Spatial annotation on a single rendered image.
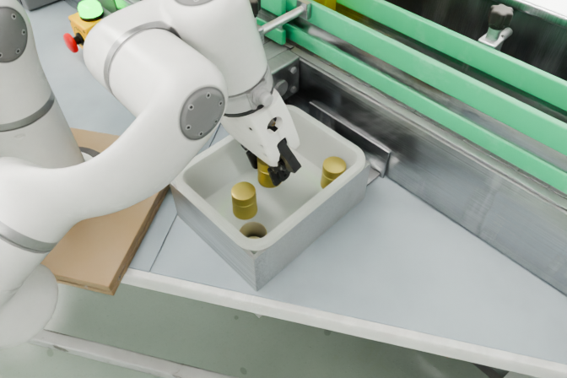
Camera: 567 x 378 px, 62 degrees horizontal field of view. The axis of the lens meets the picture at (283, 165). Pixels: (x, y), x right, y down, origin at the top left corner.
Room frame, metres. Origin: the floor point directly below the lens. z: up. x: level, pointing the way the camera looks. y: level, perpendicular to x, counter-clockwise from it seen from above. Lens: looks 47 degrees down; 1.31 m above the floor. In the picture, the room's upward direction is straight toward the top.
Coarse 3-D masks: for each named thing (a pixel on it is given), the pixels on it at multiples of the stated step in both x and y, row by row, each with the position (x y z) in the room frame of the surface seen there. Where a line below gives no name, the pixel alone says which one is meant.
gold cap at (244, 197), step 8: (240, 184) 0.42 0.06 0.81; (248, 184) 0.42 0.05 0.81; (232, 192) 0.41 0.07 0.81; (240, 192) 0.41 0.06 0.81; (248, 192) 0.41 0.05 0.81; (232, 200) 0.40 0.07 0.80; (240, 200) 0.40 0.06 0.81; (248, 200) 0.40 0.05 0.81; (240, 208) 0.40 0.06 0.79; (248, 208) 0.40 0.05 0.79; (256, 208) 0.41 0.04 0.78; (240, 216) 0.40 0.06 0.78; (248, 216) 0.40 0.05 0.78
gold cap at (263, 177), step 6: (258, 162) 0.43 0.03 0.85; (264, 162) 0.43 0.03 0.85; (258, 168) 0.43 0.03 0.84; (264, 168) 0.42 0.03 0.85; (258, 174) 0.43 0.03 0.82; (264, 174) 0.42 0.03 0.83; (258, 180) 0.43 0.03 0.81; (264, 180) 0.42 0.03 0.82; (270, 180) 0.42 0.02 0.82; (264, 186) 0.42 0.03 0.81; (270, 186) 0.42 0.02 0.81; (276, 186) 0.42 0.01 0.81
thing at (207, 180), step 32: (320, 128) 0.51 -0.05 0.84; (192, 160) 0.44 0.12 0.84; (224, 160) 0.47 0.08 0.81; (320, 160) 0.50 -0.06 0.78; (352, 160) 0.46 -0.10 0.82; (192, 192) 0.39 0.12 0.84; (224, 192) 0.44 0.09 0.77; (256, 192) 0.44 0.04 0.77; (288, 192) 0.44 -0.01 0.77; (320, 192) 0.39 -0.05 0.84; (224, 224) 0.34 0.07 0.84; (288, 224) 0.34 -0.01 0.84
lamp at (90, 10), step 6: (84, 0) 0.85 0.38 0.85; (90, 0) 0.85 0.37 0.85; (78, 6) 0.84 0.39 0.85; (84, 6) 0.83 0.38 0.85; (90, 6) 0.83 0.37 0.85; (96, 6) 0.84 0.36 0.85; (78, 12) 0.83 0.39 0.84; (84, 12) 0.82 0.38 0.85; (90, 12) 0.83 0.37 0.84; (96, 12) 0.83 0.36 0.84; (102, 12) 0.85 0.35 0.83; (84, 18) 0.82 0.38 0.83; (90, 18) 0.82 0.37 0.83; (96, 18) 0.83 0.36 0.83
